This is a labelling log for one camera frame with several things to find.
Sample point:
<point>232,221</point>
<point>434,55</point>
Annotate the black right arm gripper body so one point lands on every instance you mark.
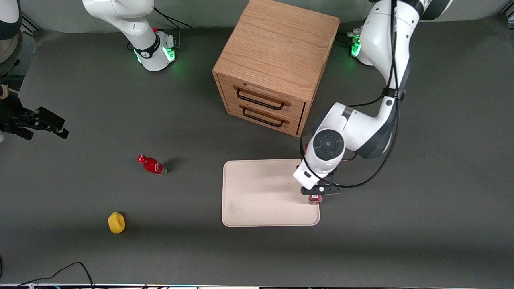
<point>17,119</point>

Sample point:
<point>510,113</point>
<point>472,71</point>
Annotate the red tartan cookie box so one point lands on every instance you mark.
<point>314,199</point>

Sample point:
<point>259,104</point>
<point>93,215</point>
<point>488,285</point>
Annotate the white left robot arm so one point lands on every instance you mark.
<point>381,40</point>

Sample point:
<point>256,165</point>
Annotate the cream rectangular tray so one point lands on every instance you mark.
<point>261,192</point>

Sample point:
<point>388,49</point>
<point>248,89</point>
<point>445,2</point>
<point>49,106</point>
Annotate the wooden drawer front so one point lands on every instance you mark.
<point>261,116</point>
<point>263,98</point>

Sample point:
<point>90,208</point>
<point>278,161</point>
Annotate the red cola bottle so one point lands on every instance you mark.
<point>152,165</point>

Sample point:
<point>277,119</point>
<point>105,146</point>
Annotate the yellow foam toy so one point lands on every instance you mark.
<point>116,222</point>

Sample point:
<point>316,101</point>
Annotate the wooden drawer cabinet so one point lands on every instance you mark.
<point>277,44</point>

